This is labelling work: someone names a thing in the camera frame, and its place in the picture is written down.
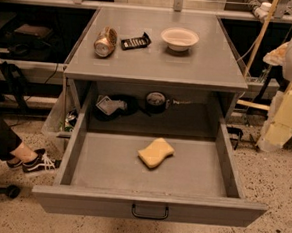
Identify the black chair caster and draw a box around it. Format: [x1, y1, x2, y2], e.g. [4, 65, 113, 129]
[0, 184, 21, 199]

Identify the wooden easel frame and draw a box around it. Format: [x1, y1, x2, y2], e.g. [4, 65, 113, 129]
[236, 0, 292, 115]

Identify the grey cabinet counter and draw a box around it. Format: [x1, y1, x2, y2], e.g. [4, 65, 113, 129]
[65, 7, 247, 141]

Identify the crushed soda can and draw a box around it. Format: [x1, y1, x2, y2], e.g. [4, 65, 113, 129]
[94, 27, 118, 58]

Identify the yellow sponge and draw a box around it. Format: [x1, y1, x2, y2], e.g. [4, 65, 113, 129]
[137, 137, 175, 169]

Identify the black white sneaker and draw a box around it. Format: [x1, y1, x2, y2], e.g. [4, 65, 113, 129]
[7, 148, 62, 176]

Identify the grey open top drawer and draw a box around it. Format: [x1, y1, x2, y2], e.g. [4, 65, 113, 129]
[33, 119, 267, 227]

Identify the crumpled chip bag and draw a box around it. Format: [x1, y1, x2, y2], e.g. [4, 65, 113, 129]
[96, 96, 127, 116]

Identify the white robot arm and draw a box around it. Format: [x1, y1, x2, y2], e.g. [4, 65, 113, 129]
[256, 38, 292, 152]

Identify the white paper bowl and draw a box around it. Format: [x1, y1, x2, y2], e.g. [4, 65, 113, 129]
[161, 27, 200, 52]

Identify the clear plastic bin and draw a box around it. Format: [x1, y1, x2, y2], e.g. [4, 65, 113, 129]
[42, 90, 75, 152]

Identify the black tape roll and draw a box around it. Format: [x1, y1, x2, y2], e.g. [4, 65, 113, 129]
[145, 91, 169, 114]

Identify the black drawer handle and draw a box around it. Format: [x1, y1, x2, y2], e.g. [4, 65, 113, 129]
[131, 204, 169, 221]

